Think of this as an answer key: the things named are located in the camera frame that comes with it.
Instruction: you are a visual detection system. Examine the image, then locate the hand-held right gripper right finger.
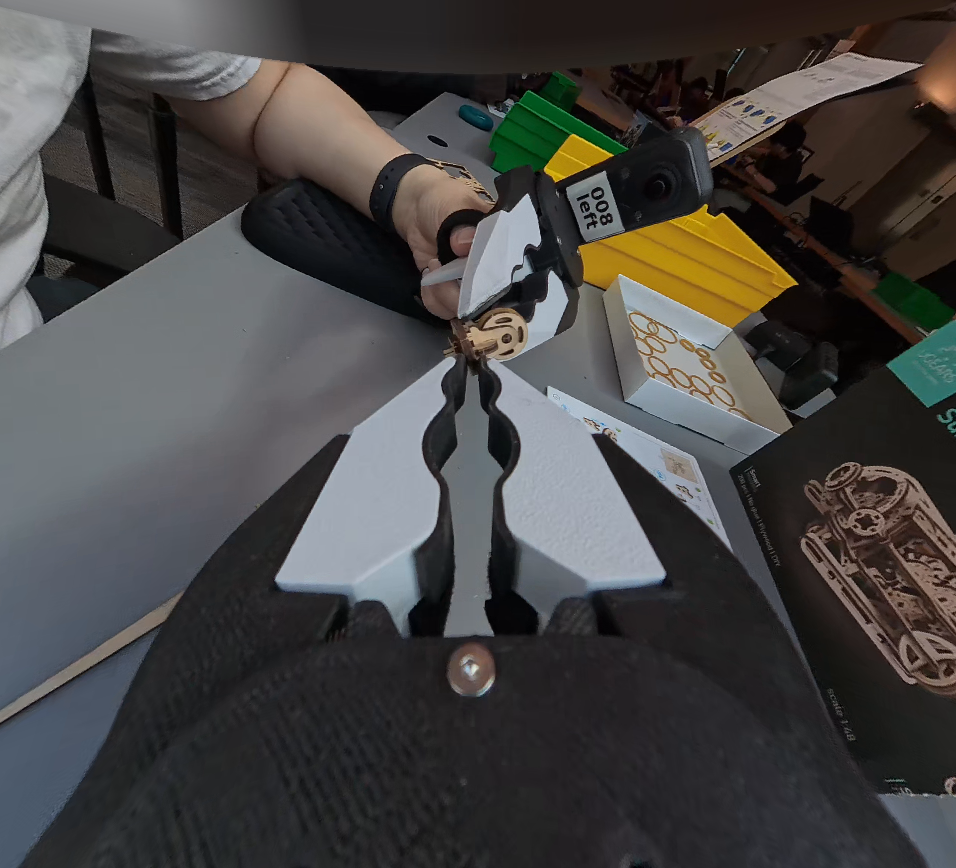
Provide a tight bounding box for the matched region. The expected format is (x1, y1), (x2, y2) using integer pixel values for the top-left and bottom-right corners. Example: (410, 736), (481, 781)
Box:
(477, 359), (668, 636)

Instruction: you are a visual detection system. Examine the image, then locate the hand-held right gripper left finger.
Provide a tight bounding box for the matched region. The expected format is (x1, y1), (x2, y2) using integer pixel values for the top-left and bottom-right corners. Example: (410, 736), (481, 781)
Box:
(275, 360), (458, 637)

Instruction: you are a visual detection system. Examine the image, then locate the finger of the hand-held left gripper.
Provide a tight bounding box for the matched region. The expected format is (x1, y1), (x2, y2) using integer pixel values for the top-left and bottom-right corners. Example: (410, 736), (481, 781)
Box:
(454, 198), (545, 322)
(484, 251), (582, 355)

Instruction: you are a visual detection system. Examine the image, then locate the small wooden puzzle assembly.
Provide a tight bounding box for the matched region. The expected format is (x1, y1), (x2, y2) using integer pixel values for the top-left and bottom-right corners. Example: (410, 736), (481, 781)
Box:
(443, 308), (530, 376)

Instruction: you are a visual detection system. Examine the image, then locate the person's left forearm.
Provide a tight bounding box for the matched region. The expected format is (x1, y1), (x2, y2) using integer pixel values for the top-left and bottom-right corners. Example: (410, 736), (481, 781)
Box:
(166, 60), (408, 227)

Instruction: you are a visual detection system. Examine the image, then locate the grey desk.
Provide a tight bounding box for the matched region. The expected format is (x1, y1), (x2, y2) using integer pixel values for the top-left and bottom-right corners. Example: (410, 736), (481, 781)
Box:
(0, 91), (956, 868)

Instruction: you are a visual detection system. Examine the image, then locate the person's left hand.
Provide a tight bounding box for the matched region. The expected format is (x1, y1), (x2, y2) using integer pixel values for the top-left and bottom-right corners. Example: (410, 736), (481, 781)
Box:
(392, 164), (497, 321)

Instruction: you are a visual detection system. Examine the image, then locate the puzzle instruction booklet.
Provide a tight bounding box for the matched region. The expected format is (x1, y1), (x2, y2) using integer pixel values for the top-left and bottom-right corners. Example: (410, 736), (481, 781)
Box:
(547, 386), (733, 548)

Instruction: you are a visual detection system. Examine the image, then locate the yellow plastic bin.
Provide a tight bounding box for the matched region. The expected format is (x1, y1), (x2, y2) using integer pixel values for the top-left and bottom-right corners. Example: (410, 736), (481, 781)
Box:
(544, 134), (799, 312)

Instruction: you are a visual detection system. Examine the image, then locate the black wristband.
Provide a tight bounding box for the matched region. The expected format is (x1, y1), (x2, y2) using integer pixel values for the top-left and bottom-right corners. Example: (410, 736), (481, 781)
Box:
(368, 152), (436, 236)

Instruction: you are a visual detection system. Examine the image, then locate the white box of rubber rings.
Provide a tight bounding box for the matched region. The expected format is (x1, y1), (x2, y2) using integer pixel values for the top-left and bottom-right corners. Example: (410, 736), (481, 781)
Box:
(602, 275), (793, 456)

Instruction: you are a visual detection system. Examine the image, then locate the black padded armrest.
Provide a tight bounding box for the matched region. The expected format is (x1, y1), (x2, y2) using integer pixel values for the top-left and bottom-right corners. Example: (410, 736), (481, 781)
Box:
(240, 178), (449, 327)

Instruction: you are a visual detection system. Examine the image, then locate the black puzzle kit box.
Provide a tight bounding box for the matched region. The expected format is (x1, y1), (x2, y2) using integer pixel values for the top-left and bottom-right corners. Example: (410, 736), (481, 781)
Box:
(728, 319), (956, 794)

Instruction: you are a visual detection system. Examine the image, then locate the dark dumbbell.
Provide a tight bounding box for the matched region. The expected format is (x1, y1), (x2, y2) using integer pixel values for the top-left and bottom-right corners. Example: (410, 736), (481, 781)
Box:
(735, 315), (839, 412)

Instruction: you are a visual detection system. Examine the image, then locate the printed paper sheet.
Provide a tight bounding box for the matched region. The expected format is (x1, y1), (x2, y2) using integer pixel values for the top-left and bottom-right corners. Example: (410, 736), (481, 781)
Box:
(691, 51), (925, 163)

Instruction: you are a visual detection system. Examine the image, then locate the thin wooden strip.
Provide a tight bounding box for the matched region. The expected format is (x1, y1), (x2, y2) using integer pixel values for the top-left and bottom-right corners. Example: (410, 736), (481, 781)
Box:
(0, 592), (184, 726)

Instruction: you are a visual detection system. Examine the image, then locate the small green plastic bin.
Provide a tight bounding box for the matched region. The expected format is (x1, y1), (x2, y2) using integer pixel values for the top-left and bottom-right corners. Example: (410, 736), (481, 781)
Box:
(872, 272), (956, 333)

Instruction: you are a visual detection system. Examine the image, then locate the black office chair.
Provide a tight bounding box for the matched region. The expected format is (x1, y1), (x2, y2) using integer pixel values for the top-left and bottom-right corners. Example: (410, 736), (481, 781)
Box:
(26, 72), (188, 324)

